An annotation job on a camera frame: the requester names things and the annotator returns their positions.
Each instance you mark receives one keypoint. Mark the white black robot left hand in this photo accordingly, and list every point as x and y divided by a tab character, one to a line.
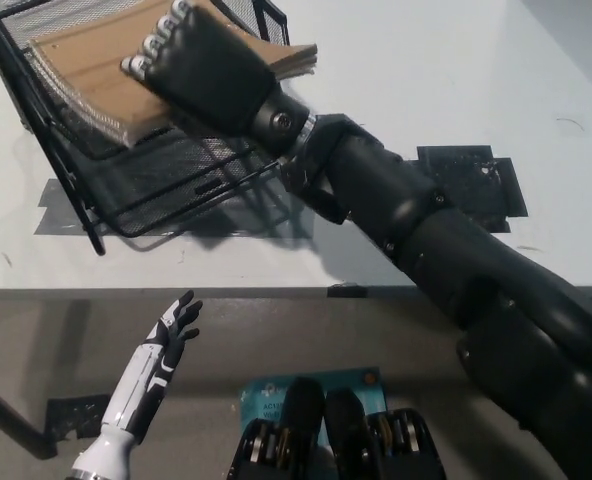
151	370

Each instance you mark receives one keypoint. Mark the purple spiral notebook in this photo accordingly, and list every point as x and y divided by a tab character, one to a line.
96	100

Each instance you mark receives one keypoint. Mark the black desk leg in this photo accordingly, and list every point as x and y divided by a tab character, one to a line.
11	420

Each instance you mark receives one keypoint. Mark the black mesh file tray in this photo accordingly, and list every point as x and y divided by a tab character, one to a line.
166	195

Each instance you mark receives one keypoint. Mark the black floor tape patch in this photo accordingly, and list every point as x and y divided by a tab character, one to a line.
76	417

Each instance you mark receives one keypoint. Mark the grey tape patch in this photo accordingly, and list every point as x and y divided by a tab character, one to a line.
51	210

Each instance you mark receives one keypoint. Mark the teal cardboard box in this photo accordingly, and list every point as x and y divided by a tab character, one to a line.
346	386

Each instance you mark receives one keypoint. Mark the small black tape strip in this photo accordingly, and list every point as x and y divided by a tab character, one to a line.
347	290

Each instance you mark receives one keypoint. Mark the black tape square patch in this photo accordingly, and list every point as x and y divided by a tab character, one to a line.
506	190

